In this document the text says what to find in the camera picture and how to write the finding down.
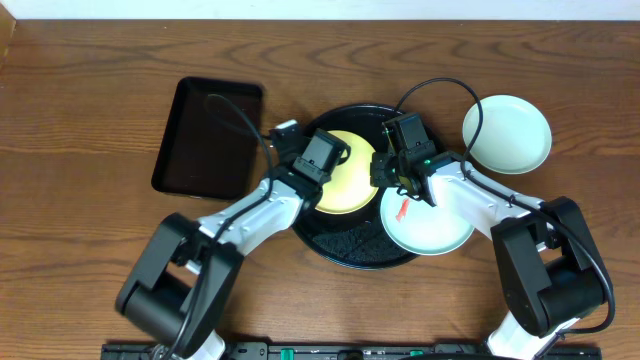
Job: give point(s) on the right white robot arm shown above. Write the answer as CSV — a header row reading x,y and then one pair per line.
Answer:
x,y
550,269

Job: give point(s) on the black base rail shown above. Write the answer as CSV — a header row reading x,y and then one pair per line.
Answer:
x,y
263,351

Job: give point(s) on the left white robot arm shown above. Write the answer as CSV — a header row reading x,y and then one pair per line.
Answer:
x,y
178,288

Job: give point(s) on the round black tray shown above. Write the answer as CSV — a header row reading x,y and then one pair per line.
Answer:
x,y
356,239

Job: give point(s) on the black rectangular tray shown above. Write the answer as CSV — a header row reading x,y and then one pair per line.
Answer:
x,y
209,147

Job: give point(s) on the yellow plate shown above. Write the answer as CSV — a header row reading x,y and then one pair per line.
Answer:
x,y
349,188

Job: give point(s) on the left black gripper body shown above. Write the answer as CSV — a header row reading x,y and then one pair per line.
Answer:
x,y
288,145

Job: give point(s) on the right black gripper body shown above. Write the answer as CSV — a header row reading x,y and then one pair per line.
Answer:
x,y
386,170

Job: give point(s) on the pale green plate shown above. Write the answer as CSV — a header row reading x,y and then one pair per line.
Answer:
x,y
515,137
419,228

